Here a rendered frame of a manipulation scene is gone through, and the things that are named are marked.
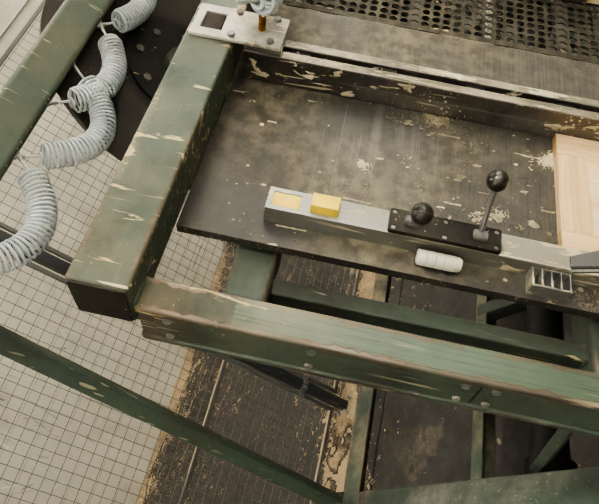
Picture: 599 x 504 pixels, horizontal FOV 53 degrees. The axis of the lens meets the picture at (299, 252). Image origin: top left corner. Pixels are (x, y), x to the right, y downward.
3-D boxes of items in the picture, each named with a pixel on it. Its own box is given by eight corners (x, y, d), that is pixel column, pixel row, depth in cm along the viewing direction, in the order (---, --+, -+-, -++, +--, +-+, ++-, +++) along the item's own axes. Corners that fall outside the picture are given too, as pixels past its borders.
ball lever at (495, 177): (489, 248, 105) (514, 175, 99) (468, 244, 105) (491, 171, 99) (486, 239, 108) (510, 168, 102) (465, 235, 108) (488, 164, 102)
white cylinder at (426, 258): (413, 267, 107) (457, 276, 107) (417, 258, 105) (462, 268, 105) (414, 254, 109) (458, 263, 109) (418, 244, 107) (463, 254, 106)
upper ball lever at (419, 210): (419, 235, 108) (433, 226, 94) (398, 231, 108) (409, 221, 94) (423, 214, 108) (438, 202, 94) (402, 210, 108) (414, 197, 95)
